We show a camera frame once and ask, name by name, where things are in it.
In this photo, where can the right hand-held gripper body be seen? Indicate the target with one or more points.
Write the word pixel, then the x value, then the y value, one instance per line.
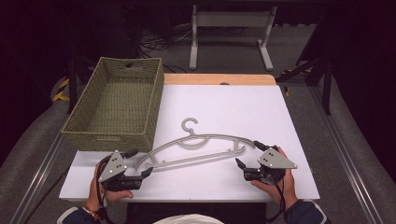
pixel 274 160

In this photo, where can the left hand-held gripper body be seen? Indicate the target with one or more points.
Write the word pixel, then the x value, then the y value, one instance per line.
pixel 113 166

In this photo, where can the grey plastic clothes hanger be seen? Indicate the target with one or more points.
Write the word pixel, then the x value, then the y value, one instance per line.
pixel 199 158

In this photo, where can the person's right hand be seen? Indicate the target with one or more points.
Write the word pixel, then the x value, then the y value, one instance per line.
pixel 286 189

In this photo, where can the person's left hand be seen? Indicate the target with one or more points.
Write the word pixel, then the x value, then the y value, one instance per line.
pixel 95 194

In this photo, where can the white table mat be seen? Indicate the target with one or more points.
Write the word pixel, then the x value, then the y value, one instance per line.
pixel 233 109

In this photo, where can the green woven basket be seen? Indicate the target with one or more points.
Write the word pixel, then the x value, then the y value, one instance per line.
pixel 118 102

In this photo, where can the person's head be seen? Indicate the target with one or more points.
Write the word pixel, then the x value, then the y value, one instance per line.
pixel 188 219

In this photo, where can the wooden table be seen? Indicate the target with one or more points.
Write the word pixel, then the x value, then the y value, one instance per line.
pixel 202 79

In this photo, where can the black metal stand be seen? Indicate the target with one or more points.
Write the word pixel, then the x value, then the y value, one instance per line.
pixel 326 84
pixel 73 84

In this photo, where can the yellow black hazard tape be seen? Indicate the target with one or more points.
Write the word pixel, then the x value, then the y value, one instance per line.
pixel 60 91

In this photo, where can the grey metal stand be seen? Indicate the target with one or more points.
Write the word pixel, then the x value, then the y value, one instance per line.
pixel 230 18

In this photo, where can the aluminium floor rail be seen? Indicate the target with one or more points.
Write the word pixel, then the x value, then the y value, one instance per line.
pixel 345 158
pixel 40 177

